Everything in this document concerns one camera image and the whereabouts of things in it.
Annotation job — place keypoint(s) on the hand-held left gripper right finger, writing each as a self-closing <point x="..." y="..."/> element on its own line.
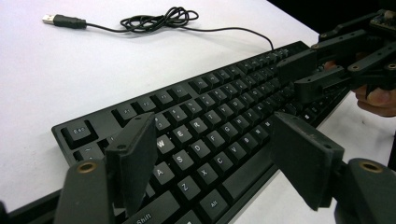
<point x="305" y="158"/>

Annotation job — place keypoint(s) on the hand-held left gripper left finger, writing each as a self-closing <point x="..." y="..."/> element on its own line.
<point x="134" y="161"/>

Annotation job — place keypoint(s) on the black keyboard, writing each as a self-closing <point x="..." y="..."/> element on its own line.
<point x="218" y="124"/>

